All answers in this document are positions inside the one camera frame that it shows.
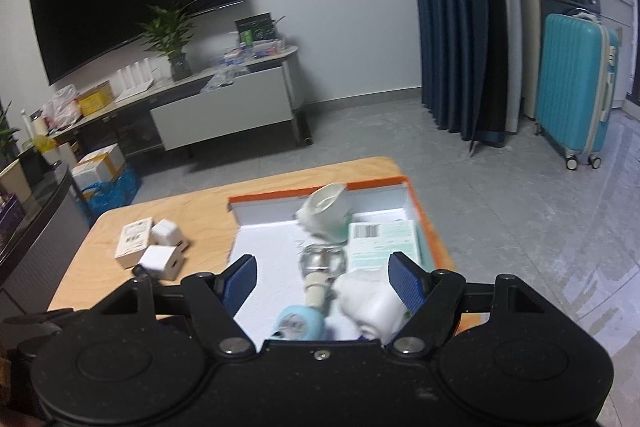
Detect white plastic bag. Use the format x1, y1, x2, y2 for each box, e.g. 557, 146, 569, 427
42, 84, 82, 128

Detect glass bottle beige neck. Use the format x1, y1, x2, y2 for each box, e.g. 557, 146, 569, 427
299, 244, 349, 314

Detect blue plastic bag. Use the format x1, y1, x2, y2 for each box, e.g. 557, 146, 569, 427
75, 164, 142, 219

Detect white and yellow cardboard boxes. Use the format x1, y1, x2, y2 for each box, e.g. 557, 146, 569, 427
71, 143, 127, 190

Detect row of small packets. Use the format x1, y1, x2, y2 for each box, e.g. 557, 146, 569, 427
212, 39, 289, 66

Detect brown cardboard box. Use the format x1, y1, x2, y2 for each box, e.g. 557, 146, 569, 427
0, 158, 34, 204

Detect white cube box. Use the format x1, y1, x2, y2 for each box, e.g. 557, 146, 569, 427
150, 219, 189, 254

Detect small white printed box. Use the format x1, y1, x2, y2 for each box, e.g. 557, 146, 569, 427
114, 217, 154, 269

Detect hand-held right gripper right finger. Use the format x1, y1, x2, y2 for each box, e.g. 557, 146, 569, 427
386, 251, 549, 357

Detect black and white box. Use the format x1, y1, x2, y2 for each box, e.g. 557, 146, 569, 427
137, 245, 184, 281

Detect yellow cardboard box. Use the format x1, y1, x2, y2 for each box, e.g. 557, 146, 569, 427
77, 81, 115, 116

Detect white and dark tv cabinet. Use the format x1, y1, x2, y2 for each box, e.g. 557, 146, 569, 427
47, 44, 316, 158

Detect green leafy houseplant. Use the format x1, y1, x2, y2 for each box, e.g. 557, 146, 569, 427
0, 102, 22, 164

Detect black and green box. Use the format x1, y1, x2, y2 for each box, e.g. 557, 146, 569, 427
235, 13, 277, 46

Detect teal hard-shell suitcase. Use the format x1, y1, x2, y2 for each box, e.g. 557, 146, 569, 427
534, 9, 621, 170

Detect white router with antennas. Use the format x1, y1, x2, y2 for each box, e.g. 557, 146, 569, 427
116, 59, 157, 98

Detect dark curved side table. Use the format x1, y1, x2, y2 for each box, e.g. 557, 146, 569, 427
0, 157, 97, 324

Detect white plastic bottle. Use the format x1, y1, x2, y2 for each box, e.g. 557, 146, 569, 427
332, 269, 409, 341

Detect dark blue curtain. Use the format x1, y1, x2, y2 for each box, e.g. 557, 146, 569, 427
405, 0, 512, 148

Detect clear plastic bags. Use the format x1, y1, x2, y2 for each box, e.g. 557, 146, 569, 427
202, 66, 251, 93

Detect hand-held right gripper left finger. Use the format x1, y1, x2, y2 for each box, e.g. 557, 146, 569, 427
100, 254, 258, 357

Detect potted bamboo plant dark vase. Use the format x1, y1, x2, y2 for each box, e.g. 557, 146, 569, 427
137, 2, 199, 82

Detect orange-edged white cardboard tray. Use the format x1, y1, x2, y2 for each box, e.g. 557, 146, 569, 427
227, 176, 457, 343

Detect glass bottle light blue cap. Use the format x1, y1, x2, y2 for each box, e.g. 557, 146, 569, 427
272, 304, 329, 341

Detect teal cardboard box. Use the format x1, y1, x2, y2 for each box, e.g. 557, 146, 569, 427
347, 221, 424, 274

